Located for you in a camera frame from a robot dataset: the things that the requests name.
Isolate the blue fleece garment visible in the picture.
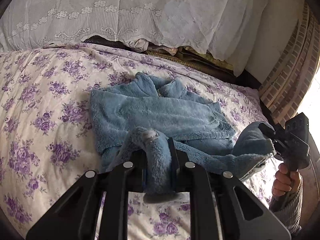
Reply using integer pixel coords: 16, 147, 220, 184
90, 73, 275, 203

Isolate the right hand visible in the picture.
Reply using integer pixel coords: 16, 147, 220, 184
272, 163, 301, 197

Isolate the brick pattern curtain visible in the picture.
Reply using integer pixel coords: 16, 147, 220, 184
259, 3, 319, 126

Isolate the grey knitted right sleeve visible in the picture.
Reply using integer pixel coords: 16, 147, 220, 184
269, 172, 303, 235

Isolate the purple floral bed sheet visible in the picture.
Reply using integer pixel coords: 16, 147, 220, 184
1, 43, 265, 237

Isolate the stacked bedding under lace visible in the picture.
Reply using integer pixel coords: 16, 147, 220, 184
84, 35, 261, 89

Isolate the white lace cover cloth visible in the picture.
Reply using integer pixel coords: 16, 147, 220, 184
1, 0, 268, 76

